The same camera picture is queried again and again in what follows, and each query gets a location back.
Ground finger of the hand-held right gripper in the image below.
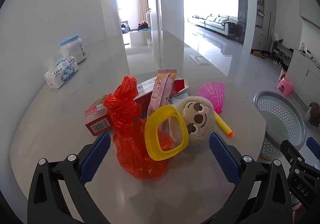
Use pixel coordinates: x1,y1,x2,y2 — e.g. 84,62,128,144
306,137,320,162
280,140,318,208

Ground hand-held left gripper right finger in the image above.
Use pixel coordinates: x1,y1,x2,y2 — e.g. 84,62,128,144
209,132,292,224

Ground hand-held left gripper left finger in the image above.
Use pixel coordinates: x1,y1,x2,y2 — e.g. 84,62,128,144
27,131,112,224

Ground yellow foam dart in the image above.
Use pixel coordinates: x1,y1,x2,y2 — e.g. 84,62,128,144
215,114,235,138

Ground red plastic bag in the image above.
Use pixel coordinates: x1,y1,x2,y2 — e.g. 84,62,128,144
104,76,172,179

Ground beige plush toy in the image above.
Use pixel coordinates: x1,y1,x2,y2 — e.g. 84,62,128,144
172,96,217,143

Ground small red box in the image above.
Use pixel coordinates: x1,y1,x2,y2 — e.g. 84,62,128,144
84,94,114,137

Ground grey perforated basket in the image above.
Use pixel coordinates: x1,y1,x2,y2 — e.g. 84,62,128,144
251,90,306,162

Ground yellow plastic square frame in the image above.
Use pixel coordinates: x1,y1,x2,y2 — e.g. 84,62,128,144
144,105,190,161

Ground pink snack sachet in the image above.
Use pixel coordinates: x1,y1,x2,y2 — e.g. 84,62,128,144
146,70,172,117
162,70,177,107

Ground brown bag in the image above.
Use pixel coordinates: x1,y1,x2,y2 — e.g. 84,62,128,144
303,102,320,128

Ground pink plastic stool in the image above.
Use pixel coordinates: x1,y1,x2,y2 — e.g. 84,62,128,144
277,77,294,97

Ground pale blue printed packet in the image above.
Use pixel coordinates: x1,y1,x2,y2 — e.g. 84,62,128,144
167,93,189,105

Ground white counter cabinet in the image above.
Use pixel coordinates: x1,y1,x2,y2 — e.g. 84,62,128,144
282,48,320,112

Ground long red and white box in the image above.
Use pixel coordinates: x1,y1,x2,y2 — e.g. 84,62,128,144
132,77,190,107

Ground white tissue pack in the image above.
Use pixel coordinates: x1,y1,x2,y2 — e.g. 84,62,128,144
44,56,79,89

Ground shoe rack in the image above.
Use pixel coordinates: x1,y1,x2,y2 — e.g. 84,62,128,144
270,41,294,67

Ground brown cardboard box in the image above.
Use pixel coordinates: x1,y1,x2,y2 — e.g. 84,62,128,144
251,50,270,59

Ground white jar with blue lid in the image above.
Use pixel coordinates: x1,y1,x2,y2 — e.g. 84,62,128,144
60,35,87,64

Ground tall shelf cabinet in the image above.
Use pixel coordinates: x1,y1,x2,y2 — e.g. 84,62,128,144
251,0,277,51

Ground grey sofa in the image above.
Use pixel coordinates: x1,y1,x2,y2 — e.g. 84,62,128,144
192,14,247,40

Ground dark tall cabinet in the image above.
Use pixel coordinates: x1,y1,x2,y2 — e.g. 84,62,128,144
237,0,248,45

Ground white upper cabinet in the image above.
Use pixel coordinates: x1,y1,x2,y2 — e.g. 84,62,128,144
295,0,320,30

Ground beige curtain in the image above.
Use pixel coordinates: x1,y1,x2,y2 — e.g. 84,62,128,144
137,0,149,31

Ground white door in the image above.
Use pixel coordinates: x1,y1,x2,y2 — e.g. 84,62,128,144
147,0,162,33

